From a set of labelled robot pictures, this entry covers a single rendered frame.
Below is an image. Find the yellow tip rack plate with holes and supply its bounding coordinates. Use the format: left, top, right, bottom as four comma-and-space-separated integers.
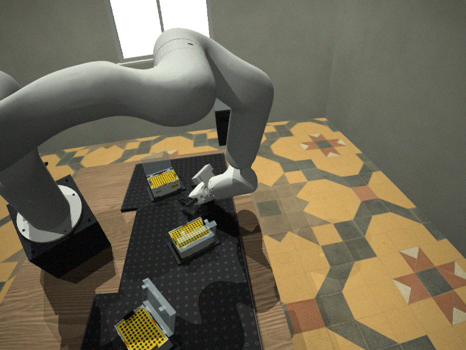
170, 219, 206, 247
149, 171, 177, 188

